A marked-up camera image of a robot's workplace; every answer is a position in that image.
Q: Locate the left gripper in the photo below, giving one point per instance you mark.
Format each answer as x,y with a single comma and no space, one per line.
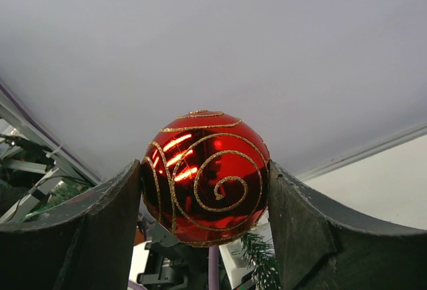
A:
172,264

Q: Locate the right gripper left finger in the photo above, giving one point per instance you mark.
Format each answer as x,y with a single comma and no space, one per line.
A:
83,243

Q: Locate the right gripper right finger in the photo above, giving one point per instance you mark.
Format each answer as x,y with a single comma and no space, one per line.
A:
323,244

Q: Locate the small green christmas tree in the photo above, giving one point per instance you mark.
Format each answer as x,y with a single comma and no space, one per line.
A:
259,255

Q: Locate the red glitter bauble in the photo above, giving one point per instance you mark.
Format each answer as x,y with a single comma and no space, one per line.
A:
205,178

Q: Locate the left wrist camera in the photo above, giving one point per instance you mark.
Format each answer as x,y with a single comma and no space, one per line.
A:
236,266

